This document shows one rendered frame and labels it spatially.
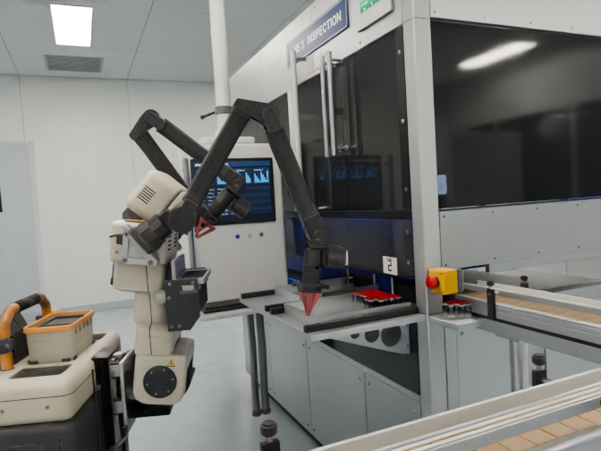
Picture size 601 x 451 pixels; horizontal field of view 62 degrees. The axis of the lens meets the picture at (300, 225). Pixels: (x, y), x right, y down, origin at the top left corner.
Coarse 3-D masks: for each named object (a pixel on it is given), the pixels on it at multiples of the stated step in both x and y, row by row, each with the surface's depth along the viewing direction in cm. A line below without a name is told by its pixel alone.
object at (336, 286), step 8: (320, 280) 214; (328, 280) 216; (336, 280) 217; (344, 280) 219; (280, 288) 200; (288, 288) 208; (296, 288) 210; (336, 288) 210; (344, 288) 209; (352, 288) 191; (360, 288) 193; (368, 288) 194; (376, 288) 195; (280, 296) 200; (288, 296) 192; (296, 296) 185
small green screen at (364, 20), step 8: (360, 0) 175; (368, 0) 170; (376, 0) 166; (384, 0) 162; (392, 0) 159; (360, 8) 175; (368, 8) 171; (376, 8) 167; (384, 8) 162; (392, 8) 159; (360, 16) 176; (368, 16) 171; (376, 16) 167; (360, 24) 176; (368, 24) 172
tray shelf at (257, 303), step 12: (240, 300) 204; (252, 300) 197; (264, 300) 196; (276, 300) 194; (264, 312) 177; (288, 324) 156; (300, 324) 155; (360, 324) 150; (372, 324) 150; (384, 324) 151; (396, 324) 153; (312, 336) 141; (324, 336) 143; (336, 336) 145
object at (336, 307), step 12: (324, 300) 177; (336, 300) 179; (348, 300) 181; (288, 312) 168; (300, 312) 158; (312, 312) 168; (324, 312) 167; (336, 312) 166; (348, 312) 152; (360, 312) 153; (372, 312) 155
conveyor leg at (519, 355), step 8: (504, 336) 144; (512, 344) 144; (520, 344) 143; (512, 352) 144; (520, 352) 143; (528, 352) 144; (512, 360) 144; (520, 360) 143; (528, 360) 144; (512, 368) 144; (520, 368) 143; (528, 368) 144; (512, 376) 145; (520, 376) 143; (528, 376) 144; (512, 384) 145; (520, 384) 143; (528, 384) 144
